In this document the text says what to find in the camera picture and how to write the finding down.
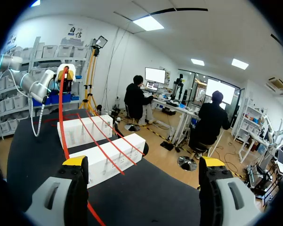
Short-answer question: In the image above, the white block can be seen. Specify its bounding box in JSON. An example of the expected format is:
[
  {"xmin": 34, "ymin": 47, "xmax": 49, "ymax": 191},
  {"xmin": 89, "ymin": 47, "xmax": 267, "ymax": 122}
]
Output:
[
  {"xmin": 68, "ymin": 132, "xmax": 147, "ymax": 189},
  {"xmin": 57, "ymin": 114, "xmax": 114, "ymax": 149}
]

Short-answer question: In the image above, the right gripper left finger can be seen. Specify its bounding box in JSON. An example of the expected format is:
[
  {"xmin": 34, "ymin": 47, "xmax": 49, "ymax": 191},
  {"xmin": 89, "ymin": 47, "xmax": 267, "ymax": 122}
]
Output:
[{"xmin": 25, "ymin": 155, "xmax": 89, "ymax": 226}]

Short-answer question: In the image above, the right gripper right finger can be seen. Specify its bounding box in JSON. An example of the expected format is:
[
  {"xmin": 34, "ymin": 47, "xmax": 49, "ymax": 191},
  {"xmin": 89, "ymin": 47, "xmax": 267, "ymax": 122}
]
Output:
[{"xmin": 198, "ymin": 156, "xmax": 262, "ymax": 226}]

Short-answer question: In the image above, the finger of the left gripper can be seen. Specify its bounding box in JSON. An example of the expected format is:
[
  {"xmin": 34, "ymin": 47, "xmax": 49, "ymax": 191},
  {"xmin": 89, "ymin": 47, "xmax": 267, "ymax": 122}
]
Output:
[
  {"xmin": 67, "ymin": 64, "xmax": 76, "ymax": 82},
  {"xmin": 57, "ymin": 64, "xmax": 66, "ymax": 82}
]

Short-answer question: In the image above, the person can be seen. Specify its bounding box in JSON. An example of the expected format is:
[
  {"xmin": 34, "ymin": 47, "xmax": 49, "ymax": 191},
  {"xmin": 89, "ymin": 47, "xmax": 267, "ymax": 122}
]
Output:
[
  {"xmin": 187, "ymin": 90, "xmax": 232, "ymax": 161},
  {"xmin": 123, "ymin": 75, "xmax": 156, "ymax": 126}
]

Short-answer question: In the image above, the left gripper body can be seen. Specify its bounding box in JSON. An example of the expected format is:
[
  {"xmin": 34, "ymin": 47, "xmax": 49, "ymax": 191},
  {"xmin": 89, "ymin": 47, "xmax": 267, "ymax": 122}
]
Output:
[{"xmin": 60, "ymin": 79, "xmax": 73, "ymax": 93}]

